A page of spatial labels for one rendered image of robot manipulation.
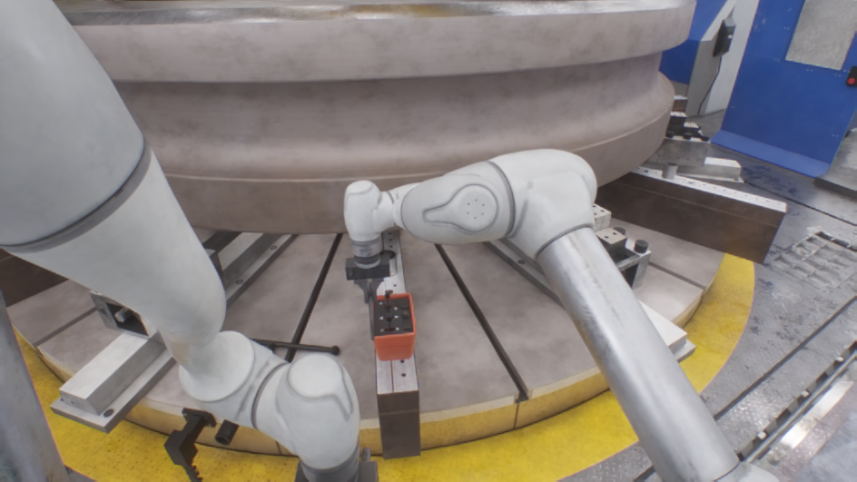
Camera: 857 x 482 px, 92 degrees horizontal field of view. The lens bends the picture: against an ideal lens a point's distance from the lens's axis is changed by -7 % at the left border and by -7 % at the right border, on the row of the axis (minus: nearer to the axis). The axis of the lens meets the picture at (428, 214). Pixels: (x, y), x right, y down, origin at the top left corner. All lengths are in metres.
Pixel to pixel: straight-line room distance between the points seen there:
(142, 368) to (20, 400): 1.84
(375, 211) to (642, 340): 0.75
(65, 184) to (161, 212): 0.06
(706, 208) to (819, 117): 3.08
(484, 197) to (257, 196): 1.46
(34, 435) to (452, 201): 0.51
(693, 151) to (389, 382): 3.25
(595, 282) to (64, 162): 0.61
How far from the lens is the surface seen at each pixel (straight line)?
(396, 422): 1.65
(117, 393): 2.30
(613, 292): 0.68
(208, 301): 0.39
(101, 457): 2.64
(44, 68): 0.26
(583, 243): 0.70
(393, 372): 1.58
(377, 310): 1.49
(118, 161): 0.29
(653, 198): 3.25
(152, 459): 2.51
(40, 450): 0.55
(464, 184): 0.63
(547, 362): 2.17
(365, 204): 1.16
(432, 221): 0.65
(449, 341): 2.20
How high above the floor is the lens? 1.89
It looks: 30 degrees down
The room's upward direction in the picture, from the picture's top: straight up
